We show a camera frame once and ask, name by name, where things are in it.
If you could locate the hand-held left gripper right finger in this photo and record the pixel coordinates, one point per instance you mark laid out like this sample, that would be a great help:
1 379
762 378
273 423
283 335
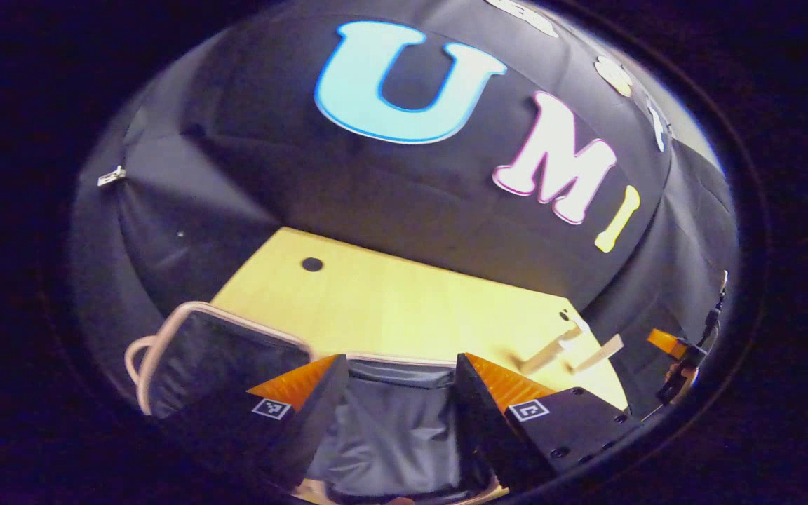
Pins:
481 428

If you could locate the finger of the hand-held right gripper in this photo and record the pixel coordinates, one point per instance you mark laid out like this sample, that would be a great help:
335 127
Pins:
667 342

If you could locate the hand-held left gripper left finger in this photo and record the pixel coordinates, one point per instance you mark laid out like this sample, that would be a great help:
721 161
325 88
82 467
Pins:
320 421

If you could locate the pink suitcase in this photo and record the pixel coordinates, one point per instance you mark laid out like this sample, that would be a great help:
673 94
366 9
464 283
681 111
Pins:
390 435

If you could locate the black table grommet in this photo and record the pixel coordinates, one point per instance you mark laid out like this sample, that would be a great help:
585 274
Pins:
312 264

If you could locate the black backdrop cloth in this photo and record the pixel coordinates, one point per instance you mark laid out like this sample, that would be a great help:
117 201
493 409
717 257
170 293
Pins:
271 175

